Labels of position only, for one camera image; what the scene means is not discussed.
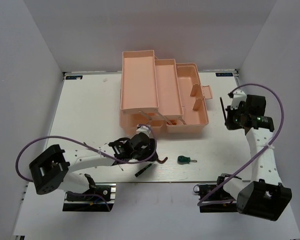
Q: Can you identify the pink plastic toolbox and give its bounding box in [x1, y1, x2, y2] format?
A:
[119, 50, 213, 135]

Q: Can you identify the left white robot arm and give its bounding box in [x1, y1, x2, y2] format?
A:
[29, 132, 158, 200]

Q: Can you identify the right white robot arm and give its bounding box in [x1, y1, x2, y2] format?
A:
[215, 90, 292, 221]

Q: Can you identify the large dark hex key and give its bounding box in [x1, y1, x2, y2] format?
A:
[156, 157, 168, 164]

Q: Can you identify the black green precision screwdriver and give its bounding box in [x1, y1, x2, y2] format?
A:
[134, 163, 153, 178]

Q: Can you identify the green stubby screwdriver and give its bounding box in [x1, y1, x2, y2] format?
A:
[177, 155, 198, 165]

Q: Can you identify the right blue table label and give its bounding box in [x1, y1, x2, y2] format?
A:
[215, 72, 234, 77]

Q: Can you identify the blue table label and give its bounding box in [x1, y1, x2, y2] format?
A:
[65, 75, 83, 80]
[215, 72, 234, 77]

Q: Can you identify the small dark hex key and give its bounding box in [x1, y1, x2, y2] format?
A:
[83, 142, 94, 151]

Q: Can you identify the left blue table label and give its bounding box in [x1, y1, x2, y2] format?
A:
[65, 75, 83, 80]

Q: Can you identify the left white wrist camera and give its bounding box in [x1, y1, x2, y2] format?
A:
[135, 124, 152, 137]

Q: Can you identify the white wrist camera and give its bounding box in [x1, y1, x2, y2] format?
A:
[228, 89, 247, 110]
[135, 124, 152, 137]

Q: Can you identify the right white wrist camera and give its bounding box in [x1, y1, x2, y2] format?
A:
[228, 89, 247, 110]

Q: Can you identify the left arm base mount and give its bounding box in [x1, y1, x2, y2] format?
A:
[62, 183, 116, 213]

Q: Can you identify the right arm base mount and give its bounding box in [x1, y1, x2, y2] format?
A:
[193, 183, 237, 213]

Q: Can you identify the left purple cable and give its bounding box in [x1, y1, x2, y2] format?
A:
[16, 123, 158, 211]

